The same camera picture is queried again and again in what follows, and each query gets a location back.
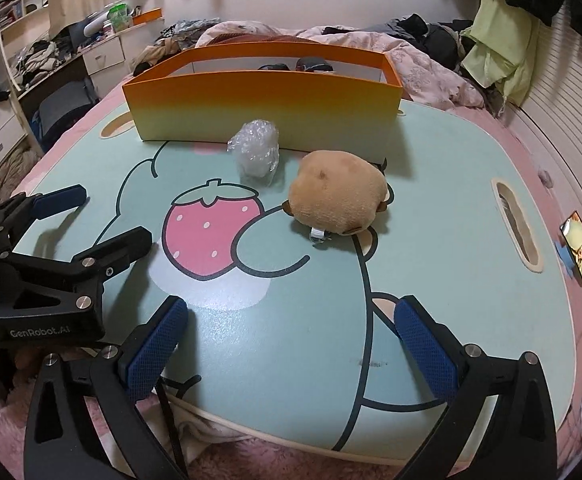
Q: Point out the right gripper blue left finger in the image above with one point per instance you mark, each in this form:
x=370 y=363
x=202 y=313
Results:
x=148 y=348

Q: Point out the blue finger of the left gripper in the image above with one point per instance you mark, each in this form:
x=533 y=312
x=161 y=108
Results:
x=115 y=255
x=47 y=205

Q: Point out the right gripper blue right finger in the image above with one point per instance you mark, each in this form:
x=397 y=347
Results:
x=437 y=352

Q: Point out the tan round plush toy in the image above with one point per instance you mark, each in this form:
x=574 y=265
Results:
x=336 y=192

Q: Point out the orange cardboard box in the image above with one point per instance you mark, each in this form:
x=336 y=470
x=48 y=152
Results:
x=319 y=96

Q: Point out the dark desk chair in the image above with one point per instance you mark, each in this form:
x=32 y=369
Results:
x=61 y=110

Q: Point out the white drawer cabinet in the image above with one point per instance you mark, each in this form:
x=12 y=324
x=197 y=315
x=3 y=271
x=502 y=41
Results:
x=108 y=61

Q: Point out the smartphone on stand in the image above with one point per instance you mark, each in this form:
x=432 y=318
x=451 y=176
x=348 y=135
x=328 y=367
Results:
x=570 y=246

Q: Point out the green lidded container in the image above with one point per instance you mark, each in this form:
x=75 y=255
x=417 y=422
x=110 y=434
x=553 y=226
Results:
x=120 y=17

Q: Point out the orange box lid on cabinet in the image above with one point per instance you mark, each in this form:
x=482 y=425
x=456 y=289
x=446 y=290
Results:
x=143 y=17

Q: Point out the dark red blanket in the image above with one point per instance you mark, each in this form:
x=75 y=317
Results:
x=243 y=38

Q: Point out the pink floral duvet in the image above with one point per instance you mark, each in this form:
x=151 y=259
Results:
x=426 y=81

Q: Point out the pile of dark clothes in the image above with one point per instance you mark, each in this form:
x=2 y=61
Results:
x=443 y=42

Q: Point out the light green cloth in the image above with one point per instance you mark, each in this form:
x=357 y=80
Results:
x=504 y=52

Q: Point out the wall bookshelf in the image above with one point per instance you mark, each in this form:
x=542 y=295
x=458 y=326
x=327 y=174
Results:
x=22 y=22

